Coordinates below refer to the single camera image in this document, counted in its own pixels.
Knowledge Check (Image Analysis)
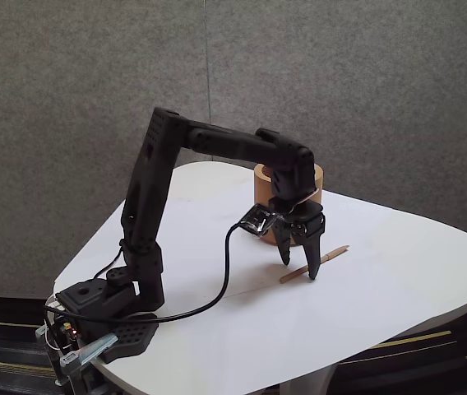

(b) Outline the tan wooden pen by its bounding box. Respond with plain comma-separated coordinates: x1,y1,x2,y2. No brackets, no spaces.
279,244,350,285

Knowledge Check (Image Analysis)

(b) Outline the tan cylindrical pen holder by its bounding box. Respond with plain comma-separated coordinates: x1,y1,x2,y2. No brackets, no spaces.
253,162,325,247

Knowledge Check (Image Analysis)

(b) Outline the white table leg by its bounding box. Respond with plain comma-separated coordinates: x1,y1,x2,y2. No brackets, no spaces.
278,364,338,395

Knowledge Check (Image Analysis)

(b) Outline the metal table clamp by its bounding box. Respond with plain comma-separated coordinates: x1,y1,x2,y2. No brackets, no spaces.
35,324,118,388

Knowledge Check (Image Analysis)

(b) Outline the red white servo wire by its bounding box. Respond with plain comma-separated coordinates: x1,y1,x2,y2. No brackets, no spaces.
293,188,321,206

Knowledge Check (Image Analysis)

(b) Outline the bare camera circuit board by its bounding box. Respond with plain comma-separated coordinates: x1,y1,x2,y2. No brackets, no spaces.
239,204,280,239

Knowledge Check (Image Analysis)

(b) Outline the black camera cable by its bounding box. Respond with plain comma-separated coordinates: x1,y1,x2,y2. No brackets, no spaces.
44,221,246,326

